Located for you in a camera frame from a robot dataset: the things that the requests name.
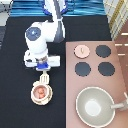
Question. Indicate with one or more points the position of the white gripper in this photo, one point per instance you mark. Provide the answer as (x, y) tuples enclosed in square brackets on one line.
[(41, 64)]

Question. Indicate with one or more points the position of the pink pot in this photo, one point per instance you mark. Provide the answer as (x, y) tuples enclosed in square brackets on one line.
[(47, 88)]

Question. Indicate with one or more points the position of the cream round plate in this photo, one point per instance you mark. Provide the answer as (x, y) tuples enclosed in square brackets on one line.
[(42, 101)]

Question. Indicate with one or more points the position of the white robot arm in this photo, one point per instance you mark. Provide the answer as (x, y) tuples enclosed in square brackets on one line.
[(39, 34)]

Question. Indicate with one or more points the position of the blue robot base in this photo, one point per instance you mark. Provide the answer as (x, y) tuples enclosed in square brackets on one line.
[(54, 6)]

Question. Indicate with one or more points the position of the red strawberry in pot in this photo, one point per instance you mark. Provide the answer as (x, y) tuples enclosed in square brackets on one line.
[(41, 93)]

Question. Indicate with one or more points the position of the pink stove top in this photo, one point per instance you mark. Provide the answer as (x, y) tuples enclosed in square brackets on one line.
[(114, 84)]

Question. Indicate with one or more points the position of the black burner back right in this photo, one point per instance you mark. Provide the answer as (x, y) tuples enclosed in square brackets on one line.
[(103, 51)]

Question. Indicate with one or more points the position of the black burner front right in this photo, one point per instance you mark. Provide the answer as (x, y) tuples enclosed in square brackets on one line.
[(106, 69)]

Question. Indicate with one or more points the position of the grey frying pan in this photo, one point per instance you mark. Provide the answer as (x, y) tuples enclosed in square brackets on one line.
[(96, 107)]

